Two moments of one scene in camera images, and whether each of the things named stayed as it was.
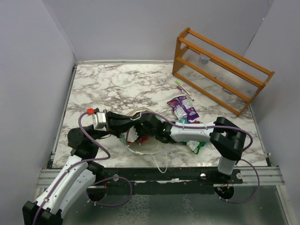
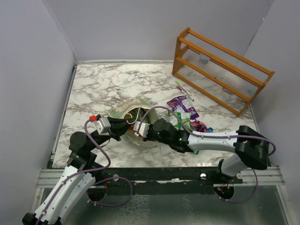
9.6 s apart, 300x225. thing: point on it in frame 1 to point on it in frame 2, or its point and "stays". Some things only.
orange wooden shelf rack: (229, 78) stays
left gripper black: (117, 123) stays
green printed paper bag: (153, 144) to (134, 111)
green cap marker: (178, 83) stays
